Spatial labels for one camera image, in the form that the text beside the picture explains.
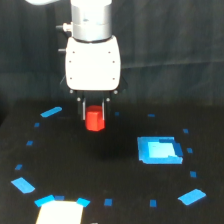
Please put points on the small blue tape right lower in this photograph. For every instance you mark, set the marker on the small blue tape right lower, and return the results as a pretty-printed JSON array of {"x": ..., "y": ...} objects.
[{"x": 193, "y": 174}]

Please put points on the white paper sheet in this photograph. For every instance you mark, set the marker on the white paper sheet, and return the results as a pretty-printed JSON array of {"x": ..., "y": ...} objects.
[{"x": 60, "y": 212}]

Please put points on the small dark blue tape bottom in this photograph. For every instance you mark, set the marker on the small dark blue tape bottom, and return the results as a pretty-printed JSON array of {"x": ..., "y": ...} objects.
[{"x": 60, "y": 198}]

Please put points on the small blue tape left middle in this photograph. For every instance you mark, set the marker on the small blue tape left middle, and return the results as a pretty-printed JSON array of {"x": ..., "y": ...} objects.
[{"x": 29, "y": 143}]

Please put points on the blue tape square target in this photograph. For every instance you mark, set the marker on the blue tape square target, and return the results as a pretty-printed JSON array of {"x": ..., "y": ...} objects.
[{"x": 159, "y": 150}]

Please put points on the blue tape beside paper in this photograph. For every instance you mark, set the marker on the blue tape beside paper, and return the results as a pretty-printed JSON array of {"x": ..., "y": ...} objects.
[{"x": 83, "y": 202}]

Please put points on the small blue tape bottom right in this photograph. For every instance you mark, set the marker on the small blue tape bottom right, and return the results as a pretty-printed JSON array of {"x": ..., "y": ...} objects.
[{"x": 153, "y": 203}]

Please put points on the large blue tape right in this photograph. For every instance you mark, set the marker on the large blue tape right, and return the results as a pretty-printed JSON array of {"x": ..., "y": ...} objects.
[{"x": 192, "y": 197}]

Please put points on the blue tape bottom left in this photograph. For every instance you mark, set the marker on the blue tape bottom left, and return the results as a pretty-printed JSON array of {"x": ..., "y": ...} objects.
[{"x": 44, "y": 200}]

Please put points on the small blue tape right middle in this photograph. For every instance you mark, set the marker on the small blue tape right middle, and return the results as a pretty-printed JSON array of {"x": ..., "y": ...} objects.
[{"x": 189, "y": 150}]

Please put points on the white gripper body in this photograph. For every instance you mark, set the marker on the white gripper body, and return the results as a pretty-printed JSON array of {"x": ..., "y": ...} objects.
[{"x": 93, "y": 67}]

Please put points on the small blue tape left lower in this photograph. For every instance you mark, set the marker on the small blue tape left lower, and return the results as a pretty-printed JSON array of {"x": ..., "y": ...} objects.
[{"x": 18, "y": 167}]

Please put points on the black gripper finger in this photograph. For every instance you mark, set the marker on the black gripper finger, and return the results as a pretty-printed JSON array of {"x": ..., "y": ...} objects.
[
  {"x": 106, "y": 108},
  {"x": 81, "y": 102}
]

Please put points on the small blue tape bottom middle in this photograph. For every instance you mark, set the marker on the small blue tape bottom middle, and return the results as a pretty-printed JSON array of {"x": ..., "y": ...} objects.
[{"x": 108, "y": 202}]

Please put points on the large blue tape left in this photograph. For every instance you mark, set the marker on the large blue tape left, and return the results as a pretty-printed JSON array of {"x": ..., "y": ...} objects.
[{"x": 24, "y": 186}]

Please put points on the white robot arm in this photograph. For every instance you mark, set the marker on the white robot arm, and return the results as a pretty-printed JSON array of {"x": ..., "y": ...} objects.
[{"x": 91, "y": 21}]

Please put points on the red octagonal block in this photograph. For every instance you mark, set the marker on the red octagonal block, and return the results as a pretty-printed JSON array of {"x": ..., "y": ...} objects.
[{"x": 94, "y": 118}]

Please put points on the large blue tape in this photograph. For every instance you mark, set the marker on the large blue tape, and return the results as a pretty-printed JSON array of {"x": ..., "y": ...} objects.
[
  {"x": 24, "y": 186},
  {"x": 192, "y": 197}
]

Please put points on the long blue tape top left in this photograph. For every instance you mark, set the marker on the long blue tape top left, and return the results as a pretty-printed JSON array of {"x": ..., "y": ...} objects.
[{"x": 51, "y": 112}]

